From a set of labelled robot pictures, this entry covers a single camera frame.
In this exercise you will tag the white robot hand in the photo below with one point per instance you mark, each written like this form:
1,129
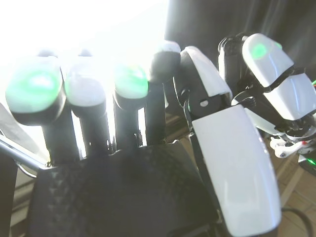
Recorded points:
123,185

